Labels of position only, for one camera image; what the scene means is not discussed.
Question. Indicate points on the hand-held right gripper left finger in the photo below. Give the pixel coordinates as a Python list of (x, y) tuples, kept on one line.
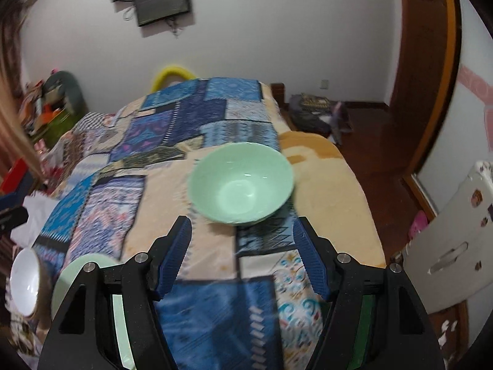
[(173, 262)]

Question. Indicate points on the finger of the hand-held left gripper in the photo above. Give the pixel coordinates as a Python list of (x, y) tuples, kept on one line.
[(13, 219)]

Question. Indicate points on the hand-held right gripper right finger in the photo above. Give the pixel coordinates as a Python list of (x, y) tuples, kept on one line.
[(310, 262)]

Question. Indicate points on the white bowl with tan outside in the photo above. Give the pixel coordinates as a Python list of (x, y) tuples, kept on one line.
[(24, 281)]

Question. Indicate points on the green plate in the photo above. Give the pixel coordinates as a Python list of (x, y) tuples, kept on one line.
[(122, 331)]

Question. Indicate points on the green bowl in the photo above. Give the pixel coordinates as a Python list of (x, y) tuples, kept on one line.
[(238, 196)]

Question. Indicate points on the white cloth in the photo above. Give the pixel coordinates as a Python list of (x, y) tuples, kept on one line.
[(36, 208)]

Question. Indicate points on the red box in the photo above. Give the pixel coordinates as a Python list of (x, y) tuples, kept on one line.
[(15, 173)]

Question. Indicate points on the patchwork printed blanket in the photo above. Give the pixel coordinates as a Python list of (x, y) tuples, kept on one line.
[(215, 316)]

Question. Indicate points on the beige blanket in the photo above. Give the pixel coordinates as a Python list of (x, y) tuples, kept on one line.
[(331, 185)]

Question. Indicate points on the green box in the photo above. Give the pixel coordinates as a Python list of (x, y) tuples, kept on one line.
[(57, 127)]

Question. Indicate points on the pink slipper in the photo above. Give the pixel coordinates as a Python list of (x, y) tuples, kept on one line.
[(418, 225)]

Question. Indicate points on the brown curtain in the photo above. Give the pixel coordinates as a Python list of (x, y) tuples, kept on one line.
[(15, 104)]

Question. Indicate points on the cluttered pile of boxes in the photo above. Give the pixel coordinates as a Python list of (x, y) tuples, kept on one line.
[(38, 100)]

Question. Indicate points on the green cushion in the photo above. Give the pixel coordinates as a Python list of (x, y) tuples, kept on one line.
[(71, 92)]

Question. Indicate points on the dark bag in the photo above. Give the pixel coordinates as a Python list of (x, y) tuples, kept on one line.
[(312, 115)]

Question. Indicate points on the white plastic folding stool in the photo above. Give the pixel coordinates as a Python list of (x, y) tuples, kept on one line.
[(454, 219)]

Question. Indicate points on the wooden nightstand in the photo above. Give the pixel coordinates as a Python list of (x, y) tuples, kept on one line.
[(278, 92)]

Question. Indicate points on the wooden door frame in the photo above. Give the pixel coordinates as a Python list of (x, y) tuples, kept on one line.
[(423, 65)]

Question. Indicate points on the small black wall monitor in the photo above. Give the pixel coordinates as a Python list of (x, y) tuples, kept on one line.
[(161, 2)]

